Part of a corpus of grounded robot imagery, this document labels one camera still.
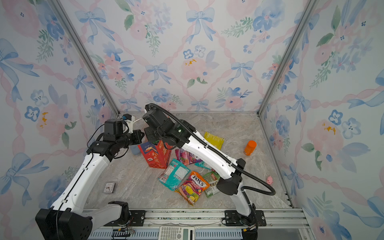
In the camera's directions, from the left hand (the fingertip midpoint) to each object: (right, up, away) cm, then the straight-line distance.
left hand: (144, 132), depth 77 cm
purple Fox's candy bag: (+21, -16, +16) cm, 31 cm away
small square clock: (-20, -30, +4) cm, 37 cm away
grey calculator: (+18, -46, -8) cm, 50 cm away
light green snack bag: (+36, -27, +9) cm, 46 cm away
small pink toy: (+68, -27, +7) cm, 74 cm away
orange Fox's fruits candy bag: (+25, -30, +3) cm, 39 cm away
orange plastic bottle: (+60, -10, +14) cm, 62 cm away
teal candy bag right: (+31, -20, +14) cm, 39 cm away
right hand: (+6, +2, -9) cm, 11 cm away
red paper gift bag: (+6, -13, +2) cm, 14 cm away
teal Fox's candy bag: (+14, -24, +9) cm, 30 cm away
